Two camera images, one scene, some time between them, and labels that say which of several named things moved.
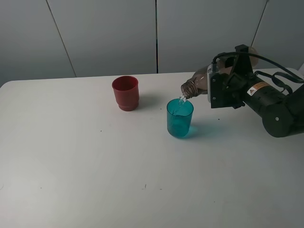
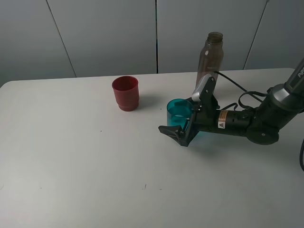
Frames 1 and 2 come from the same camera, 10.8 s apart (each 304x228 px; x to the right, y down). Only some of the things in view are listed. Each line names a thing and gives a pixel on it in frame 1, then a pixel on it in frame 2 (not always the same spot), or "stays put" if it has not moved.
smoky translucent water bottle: (199, 83) → (211, 57)
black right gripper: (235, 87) → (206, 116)
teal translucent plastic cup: (179, 112) stays put
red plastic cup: (126, 91) stays put
